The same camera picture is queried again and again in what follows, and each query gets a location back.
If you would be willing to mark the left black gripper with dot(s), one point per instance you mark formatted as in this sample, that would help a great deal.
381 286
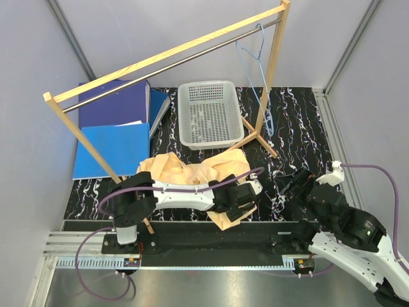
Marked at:
237 211

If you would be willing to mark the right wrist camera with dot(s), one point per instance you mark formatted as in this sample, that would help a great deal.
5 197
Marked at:
335 177

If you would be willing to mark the white plastic basket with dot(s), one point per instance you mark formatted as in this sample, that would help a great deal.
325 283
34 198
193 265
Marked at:
209 115

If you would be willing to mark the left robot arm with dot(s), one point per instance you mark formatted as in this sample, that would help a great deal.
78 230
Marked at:
137 197

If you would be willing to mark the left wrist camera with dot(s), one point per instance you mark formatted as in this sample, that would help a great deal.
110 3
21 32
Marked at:
255 184

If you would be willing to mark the wooden clothes rack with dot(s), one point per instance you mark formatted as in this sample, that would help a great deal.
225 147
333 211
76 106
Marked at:
281 11

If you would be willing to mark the beige t shirt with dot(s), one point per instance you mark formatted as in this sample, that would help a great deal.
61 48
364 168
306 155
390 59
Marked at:
168 168

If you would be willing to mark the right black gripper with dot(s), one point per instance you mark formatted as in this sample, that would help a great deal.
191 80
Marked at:
303 178

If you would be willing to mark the purple ring binder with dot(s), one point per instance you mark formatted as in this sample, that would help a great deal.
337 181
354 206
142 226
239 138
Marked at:
125 106

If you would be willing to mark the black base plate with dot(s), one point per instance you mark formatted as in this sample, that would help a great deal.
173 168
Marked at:
203 235

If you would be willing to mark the blue folder with papers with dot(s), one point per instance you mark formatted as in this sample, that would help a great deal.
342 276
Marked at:
123 147

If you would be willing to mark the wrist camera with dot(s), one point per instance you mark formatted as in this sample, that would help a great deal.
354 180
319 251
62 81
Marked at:
255 184
335 177

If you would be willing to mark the black marbled table mat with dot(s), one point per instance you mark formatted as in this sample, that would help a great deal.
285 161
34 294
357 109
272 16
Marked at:
299 139

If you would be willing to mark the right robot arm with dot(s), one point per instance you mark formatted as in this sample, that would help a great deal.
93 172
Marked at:
352 239

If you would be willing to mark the blue upright binder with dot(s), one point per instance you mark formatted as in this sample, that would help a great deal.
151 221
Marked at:
159 104

